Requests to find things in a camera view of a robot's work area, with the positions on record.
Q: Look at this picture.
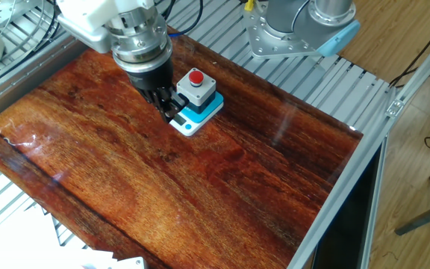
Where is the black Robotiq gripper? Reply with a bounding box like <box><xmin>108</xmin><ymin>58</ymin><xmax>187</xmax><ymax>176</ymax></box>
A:
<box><xmin>127</xmin><ymin>59</ymin><xmax>190</xmax><ymax>124</ymax></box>

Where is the red push button box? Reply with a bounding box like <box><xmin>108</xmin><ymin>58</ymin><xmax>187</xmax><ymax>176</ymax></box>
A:
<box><xmin>176</xmin><ymin>67</ymin><xmax>217</xmax><ymax>115</ymax></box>

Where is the blue white digital scale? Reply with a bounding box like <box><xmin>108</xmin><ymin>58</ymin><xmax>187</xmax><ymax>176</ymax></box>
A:
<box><xmin>169</xmin><ymin>91</ymin><xmax>225</xmax><ymax>137</ymax></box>

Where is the glossy reddish wooden board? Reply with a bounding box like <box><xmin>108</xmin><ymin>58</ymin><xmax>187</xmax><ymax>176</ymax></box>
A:
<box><xmin>0</xmin><ymin>28</ymin><xmax>364</xmax><ymax>269</ymax></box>

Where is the grey green push button box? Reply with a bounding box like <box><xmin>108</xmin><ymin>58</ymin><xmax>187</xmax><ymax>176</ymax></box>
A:
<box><xmin>116</xmin><ymin>256</ymin><xmax>149</xmax><ymax>269</ymax></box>

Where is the round aluminium plate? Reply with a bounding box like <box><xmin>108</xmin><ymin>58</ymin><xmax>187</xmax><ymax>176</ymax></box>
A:
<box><xmin>0</xmin><ymin>0</ymin><xmax>41</xmax><ymax>28</ymax></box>

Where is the black side panel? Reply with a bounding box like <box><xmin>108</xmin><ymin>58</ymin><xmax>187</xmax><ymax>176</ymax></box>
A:
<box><xmin>311</xmin><ymin>137</ymin><xmax>384</xmax><ymax>269</ymax></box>

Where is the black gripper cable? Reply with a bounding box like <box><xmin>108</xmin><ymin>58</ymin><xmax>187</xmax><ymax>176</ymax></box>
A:
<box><xmin>161</xmin><ymin>0</ymin><xmax>205</xmax><ymax>37</ymax></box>

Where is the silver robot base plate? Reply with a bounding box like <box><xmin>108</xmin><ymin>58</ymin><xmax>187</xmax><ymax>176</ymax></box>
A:
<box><xmin>243</xmin><ymin>3</ymin><xmax>337</xmax><ymax>60</ymax></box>

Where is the thin grey cable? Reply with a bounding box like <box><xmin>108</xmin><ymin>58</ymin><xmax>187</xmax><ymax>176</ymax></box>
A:
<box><xmin>0</xmin><ymin>0</ymin><xmax>65</xmax><ymax>57</ymax></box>

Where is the aluminium frame bar with groove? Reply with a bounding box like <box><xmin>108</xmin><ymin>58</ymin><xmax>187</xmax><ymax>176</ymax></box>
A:
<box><xmin>0</xmin><ymin>35</ymin><xmax>89</xmax><ymax>130</ymax></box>

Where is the aluminium frame side bar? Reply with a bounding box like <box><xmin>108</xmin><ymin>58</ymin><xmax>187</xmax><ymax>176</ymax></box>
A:
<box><xmin>287</xmin><ymin>22</ymin><xmax>430</xmax><ymax>269</ymax></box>

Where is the black floor cable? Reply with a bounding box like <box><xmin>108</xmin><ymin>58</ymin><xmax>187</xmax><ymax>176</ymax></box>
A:
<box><xmin>388</xmin><ymin>13</ymin><xmax>430</xmax><ymax>89</ymax></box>

